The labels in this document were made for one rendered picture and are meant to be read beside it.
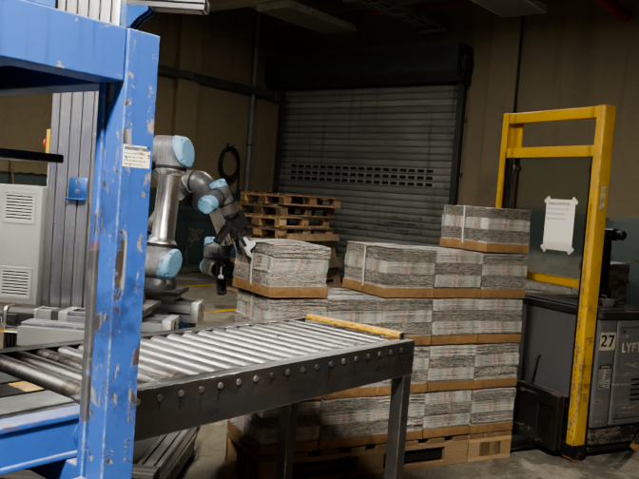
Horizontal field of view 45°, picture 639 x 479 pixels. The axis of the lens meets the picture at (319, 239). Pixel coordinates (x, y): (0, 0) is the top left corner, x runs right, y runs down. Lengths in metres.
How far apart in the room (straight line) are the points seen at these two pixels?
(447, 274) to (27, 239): 1.91
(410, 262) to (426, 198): 7.39
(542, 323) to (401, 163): 6.94
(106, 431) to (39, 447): 0.17
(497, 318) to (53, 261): 2.16
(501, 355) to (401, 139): 7.53
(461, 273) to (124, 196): 2.57
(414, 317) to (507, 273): 0.59
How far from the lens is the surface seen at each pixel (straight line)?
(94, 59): 1.43
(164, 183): 2.89
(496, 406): 4.11
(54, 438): 1.66
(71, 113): 3.22
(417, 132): 11.15
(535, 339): 4.61
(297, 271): 3.28
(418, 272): 3.65
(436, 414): 3.87
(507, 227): 3.98
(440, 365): 3.82
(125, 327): 1.50
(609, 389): 4.45
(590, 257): 4.13
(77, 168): 3.17
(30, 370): 2.02
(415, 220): 11.09
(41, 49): 1.38
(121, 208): 1.46
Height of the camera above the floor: 1.26
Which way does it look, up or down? 3 degrees down
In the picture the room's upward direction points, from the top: 4 degrees clockwise
